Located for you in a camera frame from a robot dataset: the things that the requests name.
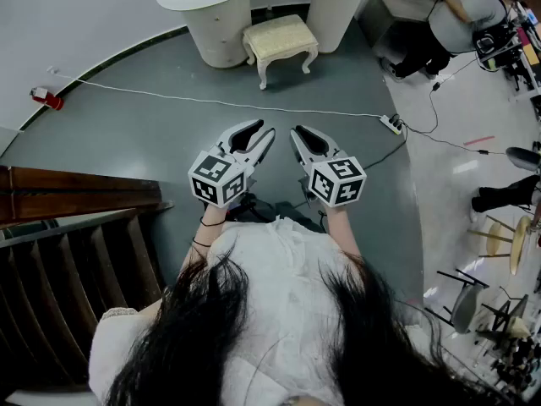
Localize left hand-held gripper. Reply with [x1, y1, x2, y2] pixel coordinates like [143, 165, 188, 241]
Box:
[187, 118, 277, 209]

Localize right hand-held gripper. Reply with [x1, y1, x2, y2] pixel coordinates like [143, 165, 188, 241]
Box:
[289, 124, 368, 209]

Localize cream upholstered stool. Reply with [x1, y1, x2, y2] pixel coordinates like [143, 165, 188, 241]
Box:
[242, 14, 320, 91]

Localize white curved desk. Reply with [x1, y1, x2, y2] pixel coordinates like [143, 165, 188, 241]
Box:
[155, 0, 384, 69]

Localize person's left forearm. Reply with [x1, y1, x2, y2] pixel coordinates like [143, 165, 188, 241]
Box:
[179, 202, 232, 277]

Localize person's right forearm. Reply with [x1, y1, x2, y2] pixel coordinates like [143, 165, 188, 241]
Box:
[325, 204, 364, 261]

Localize person's black trousers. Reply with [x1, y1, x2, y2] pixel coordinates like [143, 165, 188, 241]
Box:
[227, 192, 329, 233]

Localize white power strip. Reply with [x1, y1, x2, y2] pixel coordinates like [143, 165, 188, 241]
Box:
[379, 114, 403, 135]

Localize person's white blouse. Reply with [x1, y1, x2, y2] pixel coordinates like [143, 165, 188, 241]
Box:
[87, 217, 381, 406]

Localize grey wooden shelf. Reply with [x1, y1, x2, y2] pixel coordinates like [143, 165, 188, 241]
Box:
[366, 0, 440, 51]

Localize red fire extinguisher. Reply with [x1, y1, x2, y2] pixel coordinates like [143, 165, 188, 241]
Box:
[29, 85, 65, 112]

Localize black backpack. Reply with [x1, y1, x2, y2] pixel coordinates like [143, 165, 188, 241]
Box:
[472, 25, 522, 72]

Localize grey black-framed chair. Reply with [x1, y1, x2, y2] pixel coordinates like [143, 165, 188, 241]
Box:
[424, 268, 491, 336]

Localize white power cable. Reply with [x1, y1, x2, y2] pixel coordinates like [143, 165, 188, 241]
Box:
[46, 68, 384, 120]

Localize thin black cable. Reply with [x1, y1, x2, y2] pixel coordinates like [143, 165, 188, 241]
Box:
[401, 52, 508, 156]

